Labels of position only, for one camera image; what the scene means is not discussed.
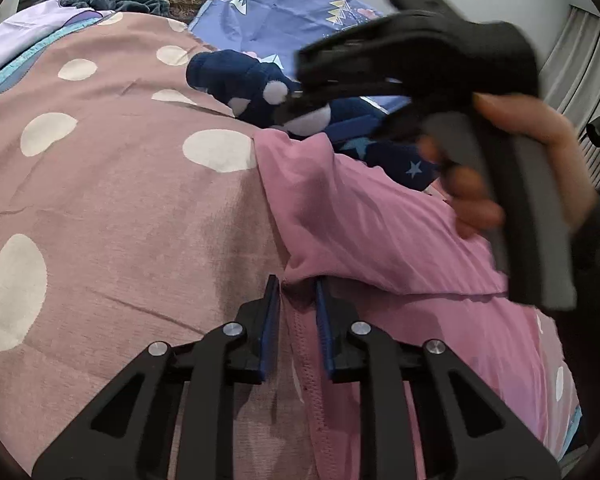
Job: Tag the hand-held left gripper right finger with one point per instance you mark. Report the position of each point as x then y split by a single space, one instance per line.
324 330

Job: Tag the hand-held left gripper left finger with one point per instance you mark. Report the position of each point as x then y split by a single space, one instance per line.
269 325

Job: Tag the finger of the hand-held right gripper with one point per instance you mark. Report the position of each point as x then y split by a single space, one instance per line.
330 60
325 107

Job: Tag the pink garment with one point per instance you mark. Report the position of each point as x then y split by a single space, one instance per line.
380 240

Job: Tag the person's right hand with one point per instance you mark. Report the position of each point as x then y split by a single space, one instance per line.
545 160

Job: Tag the blue printed quilt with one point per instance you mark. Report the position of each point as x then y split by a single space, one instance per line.
290 15

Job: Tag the navy garment with white pompom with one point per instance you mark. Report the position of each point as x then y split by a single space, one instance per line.
240 80

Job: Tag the light grey curtain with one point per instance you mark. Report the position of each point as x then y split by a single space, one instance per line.
587 60

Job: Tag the pink polka dot blanket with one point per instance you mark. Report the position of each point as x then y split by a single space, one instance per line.
130 200

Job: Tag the lavender cloth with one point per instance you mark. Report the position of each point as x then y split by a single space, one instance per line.
30 30

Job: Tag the small black wall fixture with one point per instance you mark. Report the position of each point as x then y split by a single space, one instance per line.
598 131

